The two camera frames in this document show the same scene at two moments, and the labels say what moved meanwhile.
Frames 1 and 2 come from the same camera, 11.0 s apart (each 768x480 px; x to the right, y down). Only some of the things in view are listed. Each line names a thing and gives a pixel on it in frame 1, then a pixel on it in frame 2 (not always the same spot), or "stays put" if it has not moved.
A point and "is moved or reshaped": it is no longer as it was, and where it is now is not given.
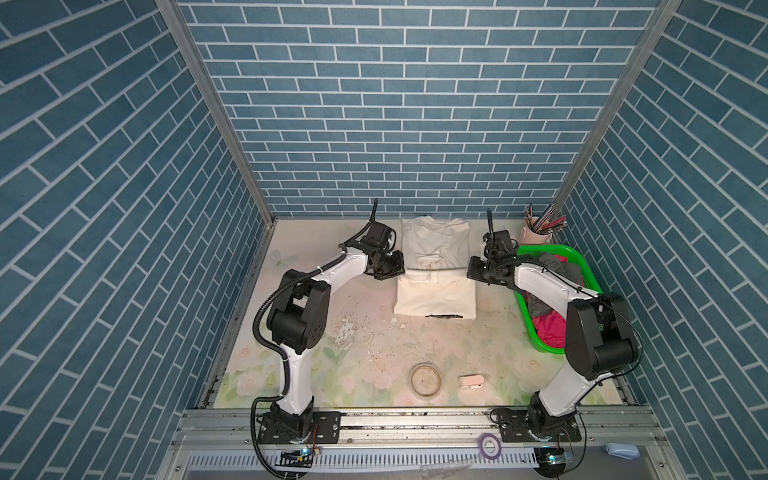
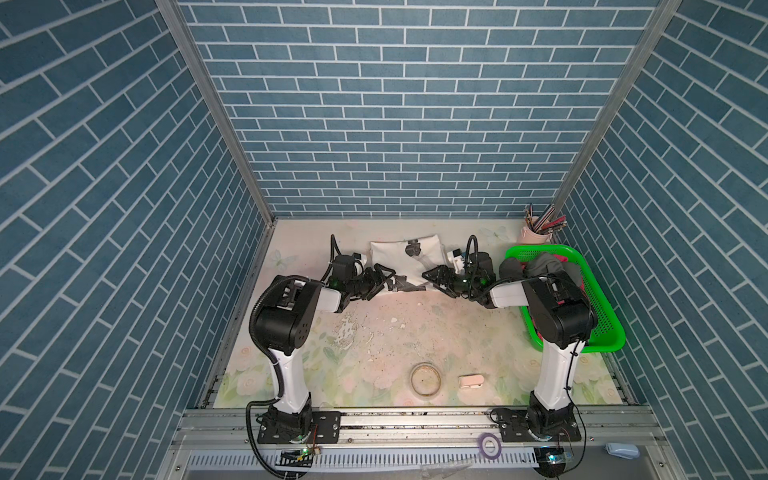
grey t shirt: x=565 y=270 stays put
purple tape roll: x=497 y=445 stays put
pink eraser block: x=474 y=381 stays put
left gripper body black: x=387 y=264 → x=361 y=285
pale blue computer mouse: x=623 y=450 stays put
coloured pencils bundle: x=543 y=222 stays put
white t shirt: x=435 y=279 is moved or reshaped
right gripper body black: x=482 y=269 → x=460 y=284
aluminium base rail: x=427 y=428 stays put
